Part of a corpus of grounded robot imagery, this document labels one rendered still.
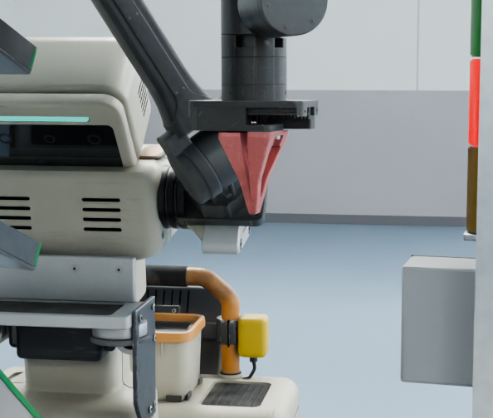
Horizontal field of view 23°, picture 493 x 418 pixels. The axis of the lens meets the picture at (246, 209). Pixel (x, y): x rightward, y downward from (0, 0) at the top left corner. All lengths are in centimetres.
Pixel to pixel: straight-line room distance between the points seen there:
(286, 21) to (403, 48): 891
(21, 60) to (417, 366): 43
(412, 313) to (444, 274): 3
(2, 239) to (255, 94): 24
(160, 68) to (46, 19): 897
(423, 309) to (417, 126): 917
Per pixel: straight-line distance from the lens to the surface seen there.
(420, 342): 72
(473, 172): 70
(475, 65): 70
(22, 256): 99
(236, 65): 103
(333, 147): 992
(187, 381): 197
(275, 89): 104
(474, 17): 70
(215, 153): 146
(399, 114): 987
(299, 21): 97
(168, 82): 145
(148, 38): 144
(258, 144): 103
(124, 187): 159
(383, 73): 988
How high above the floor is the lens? 136
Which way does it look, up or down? 7 degrees down
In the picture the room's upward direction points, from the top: straight up
